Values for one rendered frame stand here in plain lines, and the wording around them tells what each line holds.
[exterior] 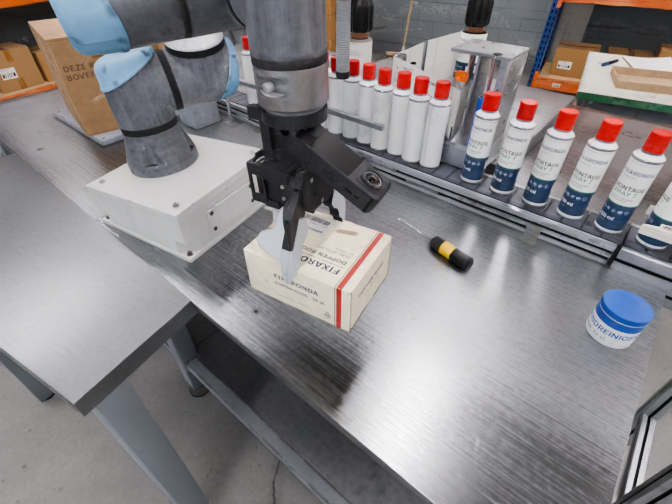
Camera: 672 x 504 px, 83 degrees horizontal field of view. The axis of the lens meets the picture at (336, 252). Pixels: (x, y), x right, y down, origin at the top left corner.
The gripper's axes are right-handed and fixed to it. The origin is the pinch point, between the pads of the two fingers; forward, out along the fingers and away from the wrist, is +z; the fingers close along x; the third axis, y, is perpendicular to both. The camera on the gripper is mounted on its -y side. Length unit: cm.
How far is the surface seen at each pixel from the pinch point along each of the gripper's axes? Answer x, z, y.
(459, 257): -27.7, 16.1, -14.5
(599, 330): -21.5, 16.8, -39.3
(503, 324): -17.2, 18.7, -25.6
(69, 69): -29, -5, 100
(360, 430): 11.3, 18.4, -12.4
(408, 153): -54, 10, 7
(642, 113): -170, 29, -54
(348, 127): -59, 9, 27
